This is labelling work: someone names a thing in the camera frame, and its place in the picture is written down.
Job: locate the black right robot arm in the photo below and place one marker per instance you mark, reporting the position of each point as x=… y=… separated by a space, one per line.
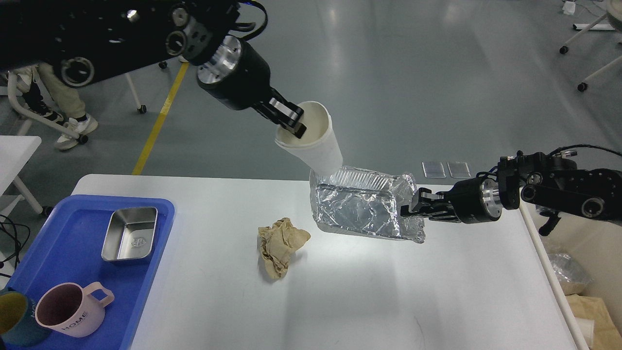
x=549 y=181

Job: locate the brown paper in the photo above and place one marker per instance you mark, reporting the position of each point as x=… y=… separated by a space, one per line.
x=277 y=245
x=606 y=335

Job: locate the clear floor plate right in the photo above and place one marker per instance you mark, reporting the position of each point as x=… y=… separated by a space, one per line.
x=459 y=169

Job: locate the aluminium foil container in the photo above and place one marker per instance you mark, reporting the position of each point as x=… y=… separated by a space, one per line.
x=365 y=203

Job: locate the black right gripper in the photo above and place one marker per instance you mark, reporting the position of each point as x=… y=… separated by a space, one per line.
x=472 y=201

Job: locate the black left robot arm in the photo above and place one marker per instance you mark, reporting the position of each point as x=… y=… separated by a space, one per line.
x=88 y=41

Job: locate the white paper cup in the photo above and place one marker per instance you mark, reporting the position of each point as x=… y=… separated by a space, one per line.
x=318 y=147

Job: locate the white office chair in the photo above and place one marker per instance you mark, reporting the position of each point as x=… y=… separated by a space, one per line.
x=15 y=85

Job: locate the stainless steel rectangular tray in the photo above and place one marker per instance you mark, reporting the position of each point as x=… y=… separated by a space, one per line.
x=130 y=236

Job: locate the clear floor plate left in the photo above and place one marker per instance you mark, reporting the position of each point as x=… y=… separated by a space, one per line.
x=434 y=169

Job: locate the crumpled plastic bag in bin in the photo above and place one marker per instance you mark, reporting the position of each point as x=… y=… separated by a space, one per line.
x=571 y=276

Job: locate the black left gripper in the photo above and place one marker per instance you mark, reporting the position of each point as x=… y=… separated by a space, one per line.
x=238 y=77

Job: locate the seated person khaki trousers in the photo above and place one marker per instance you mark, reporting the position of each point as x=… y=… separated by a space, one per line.
x=73 y=116

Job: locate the blue plastic tray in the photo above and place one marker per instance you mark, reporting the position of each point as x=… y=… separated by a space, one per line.
x=68 y=248

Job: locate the white plastic bin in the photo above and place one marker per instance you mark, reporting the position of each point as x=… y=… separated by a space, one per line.
x=597 y=247

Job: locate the brown paper in bin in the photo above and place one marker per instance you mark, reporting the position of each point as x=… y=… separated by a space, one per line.
x=606 y=335

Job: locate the clear floor plate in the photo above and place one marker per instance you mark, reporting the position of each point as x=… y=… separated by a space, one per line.
x=434 y=169
x=459 y=169

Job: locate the white side table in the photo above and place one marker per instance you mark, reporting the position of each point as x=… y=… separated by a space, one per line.
x=15 y=152

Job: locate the dark teal cup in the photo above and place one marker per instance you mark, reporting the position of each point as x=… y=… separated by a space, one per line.
x=18 y=325

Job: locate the pink mug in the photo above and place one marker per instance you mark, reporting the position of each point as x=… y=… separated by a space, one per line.
x=73 y=310

